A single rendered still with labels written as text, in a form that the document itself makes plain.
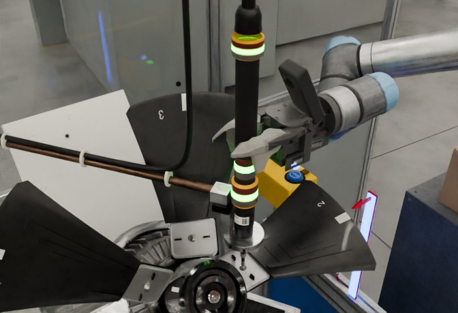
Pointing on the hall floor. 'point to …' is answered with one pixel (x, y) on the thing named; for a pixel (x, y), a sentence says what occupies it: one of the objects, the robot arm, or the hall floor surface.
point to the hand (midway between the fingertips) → (229, 140)
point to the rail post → (265, 289)
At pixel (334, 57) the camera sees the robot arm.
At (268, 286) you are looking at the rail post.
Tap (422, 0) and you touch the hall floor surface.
